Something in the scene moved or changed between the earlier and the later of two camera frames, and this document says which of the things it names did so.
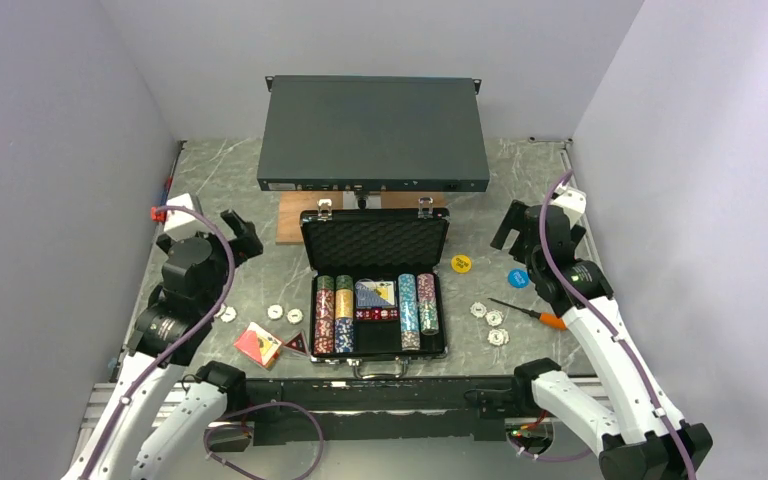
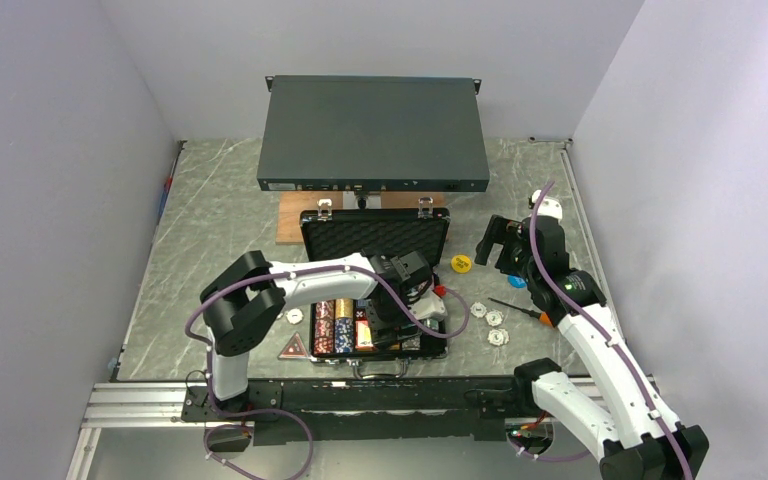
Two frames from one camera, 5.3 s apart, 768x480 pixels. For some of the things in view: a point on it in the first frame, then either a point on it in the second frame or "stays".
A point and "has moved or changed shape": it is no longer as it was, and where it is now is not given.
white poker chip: x=294 y=316 stays
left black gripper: x=245 y=244 to x=384 y=333
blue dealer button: x=518 y=277 stays
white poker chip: x=478 y=309 stays
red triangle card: x=298 y=343 has moved or changed shape
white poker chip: x=498 y=337 stays
